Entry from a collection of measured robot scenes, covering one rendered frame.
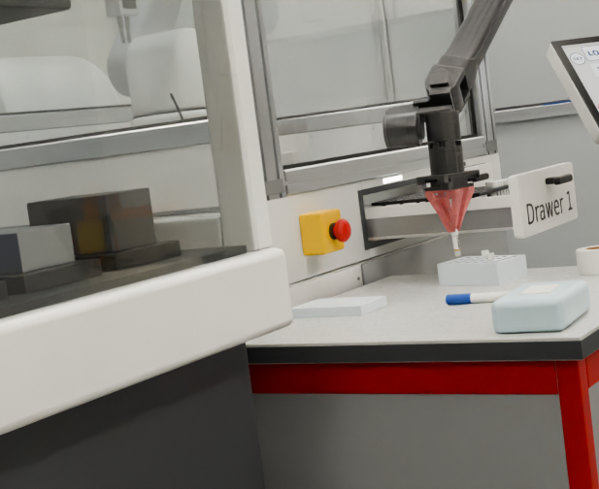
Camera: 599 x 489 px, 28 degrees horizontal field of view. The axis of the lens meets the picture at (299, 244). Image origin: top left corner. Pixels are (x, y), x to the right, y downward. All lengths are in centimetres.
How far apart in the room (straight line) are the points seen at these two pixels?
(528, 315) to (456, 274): 52
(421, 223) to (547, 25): 188
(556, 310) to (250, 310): 38
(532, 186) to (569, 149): 182
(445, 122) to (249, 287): 66
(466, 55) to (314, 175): 33
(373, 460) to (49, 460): 53
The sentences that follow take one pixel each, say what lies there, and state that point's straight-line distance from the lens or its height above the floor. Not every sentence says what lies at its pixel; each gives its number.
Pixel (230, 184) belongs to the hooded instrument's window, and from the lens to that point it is 151.
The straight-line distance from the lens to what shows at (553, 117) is 403.
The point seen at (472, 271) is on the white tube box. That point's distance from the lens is 205.
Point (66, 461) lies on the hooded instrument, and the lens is 135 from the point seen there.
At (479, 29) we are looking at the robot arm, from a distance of 219.
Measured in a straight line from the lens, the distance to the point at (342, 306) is 188.
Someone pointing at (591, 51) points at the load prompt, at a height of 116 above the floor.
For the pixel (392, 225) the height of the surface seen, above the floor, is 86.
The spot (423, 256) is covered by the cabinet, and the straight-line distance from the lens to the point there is 249.
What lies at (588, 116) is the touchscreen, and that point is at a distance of 304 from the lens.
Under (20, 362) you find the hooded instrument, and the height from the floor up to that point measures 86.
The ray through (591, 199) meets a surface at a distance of 401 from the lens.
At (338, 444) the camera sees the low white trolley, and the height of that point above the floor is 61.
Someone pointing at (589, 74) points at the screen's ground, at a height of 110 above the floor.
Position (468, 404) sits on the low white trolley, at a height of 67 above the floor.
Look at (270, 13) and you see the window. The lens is 212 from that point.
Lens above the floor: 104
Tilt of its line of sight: 5 degrees down
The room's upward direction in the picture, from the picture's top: 7 degrees counter-clockwise
